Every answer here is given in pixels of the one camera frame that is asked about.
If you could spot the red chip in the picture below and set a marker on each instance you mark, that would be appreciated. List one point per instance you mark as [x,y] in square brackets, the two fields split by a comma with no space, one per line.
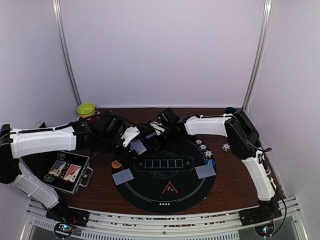
[198,142]

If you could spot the green chip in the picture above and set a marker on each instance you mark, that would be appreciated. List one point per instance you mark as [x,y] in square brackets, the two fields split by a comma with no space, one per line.
[202,147]

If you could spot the orange round blind button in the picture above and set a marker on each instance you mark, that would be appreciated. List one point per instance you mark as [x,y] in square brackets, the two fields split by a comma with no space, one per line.
[116,165]

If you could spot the blue playing card deck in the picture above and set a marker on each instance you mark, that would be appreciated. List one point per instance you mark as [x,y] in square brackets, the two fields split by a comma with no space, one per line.
[137,146]

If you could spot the blue round blind button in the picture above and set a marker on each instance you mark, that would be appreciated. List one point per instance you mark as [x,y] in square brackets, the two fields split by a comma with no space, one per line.
[210,161]

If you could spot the single blue playing card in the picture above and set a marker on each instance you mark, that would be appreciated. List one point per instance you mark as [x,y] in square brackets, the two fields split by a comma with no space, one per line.
[205,171]

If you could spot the blue white poker chip stack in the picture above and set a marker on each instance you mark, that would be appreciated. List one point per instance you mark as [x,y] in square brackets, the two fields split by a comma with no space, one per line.
[225,147]

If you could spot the red black triangle marker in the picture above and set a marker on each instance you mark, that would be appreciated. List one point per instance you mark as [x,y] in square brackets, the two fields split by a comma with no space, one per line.
[170,189]

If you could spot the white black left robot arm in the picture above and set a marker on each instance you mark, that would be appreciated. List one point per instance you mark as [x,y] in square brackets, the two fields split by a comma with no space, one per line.
[16,144]

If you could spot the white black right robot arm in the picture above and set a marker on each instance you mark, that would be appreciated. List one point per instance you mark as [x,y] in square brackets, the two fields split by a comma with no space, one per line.
[244,142]

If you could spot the green bowl on red saucer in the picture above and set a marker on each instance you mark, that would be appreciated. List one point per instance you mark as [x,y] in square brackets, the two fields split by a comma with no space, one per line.
[87,110]

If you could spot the red card box in case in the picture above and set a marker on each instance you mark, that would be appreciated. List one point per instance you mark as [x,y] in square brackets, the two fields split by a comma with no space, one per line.
[72,173]

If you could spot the round black poker mat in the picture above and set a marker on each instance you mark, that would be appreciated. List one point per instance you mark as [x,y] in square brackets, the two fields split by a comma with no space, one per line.
[152,171]

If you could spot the aluminium poker case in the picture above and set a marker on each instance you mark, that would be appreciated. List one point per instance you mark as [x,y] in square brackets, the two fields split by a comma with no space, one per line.
[66,171]

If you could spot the dark blue enamel mug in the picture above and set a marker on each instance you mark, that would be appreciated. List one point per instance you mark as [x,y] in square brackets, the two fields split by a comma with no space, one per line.
[230,110]

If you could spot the blue card box in case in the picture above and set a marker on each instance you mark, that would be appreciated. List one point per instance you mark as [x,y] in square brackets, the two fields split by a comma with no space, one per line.
[56,169]

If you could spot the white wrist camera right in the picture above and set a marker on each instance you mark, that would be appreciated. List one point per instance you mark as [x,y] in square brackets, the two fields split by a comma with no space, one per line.
[157,127]

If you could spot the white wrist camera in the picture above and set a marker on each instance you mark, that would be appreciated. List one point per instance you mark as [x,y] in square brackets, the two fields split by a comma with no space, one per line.
[157,127]
[129,134]

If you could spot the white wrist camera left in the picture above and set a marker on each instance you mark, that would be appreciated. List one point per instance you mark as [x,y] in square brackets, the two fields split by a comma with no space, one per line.
[129,134]

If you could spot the aluminium front rail frame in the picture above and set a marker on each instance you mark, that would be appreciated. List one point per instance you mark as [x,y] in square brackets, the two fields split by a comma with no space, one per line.
[221,225]

